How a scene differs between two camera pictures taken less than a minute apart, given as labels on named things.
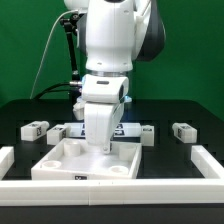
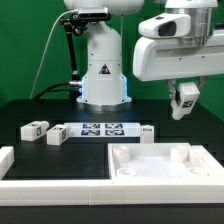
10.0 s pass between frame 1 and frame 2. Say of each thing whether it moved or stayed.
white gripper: moved
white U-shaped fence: stayed
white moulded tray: moved
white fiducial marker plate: stayed
